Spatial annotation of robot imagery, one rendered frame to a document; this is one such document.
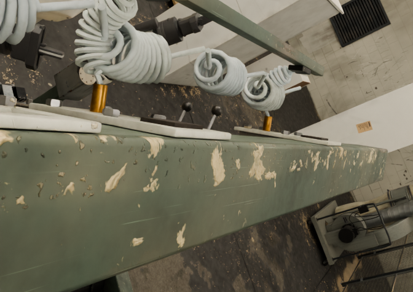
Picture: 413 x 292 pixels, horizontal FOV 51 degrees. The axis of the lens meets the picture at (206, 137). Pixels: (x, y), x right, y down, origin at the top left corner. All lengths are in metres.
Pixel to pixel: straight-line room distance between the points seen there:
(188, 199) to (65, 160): 0.14
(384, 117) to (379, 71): 4.53
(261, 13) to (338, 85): 5.91
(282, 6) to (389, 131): 1.94
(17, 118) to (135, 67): 0.26
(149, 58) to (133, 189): 0.23
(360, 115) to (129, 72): 4.50
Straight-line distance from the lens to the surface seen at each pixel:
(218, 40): 3.85
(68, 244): 0.28
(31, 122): 0.25
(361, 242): 6.57
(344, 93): 9.44
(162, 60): 0.52
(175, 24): 1.52
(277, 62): 6.44
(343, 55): 9.52
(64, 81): 2.06
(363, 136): 4.92
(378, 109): 4.89
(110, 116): 0.41
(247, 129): 0.84
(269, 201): 0.54
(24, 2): 0.38
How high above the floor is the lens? 2.14
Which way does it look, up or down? 27 degrees down
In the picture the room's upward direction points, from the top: 65 degrees clockwise
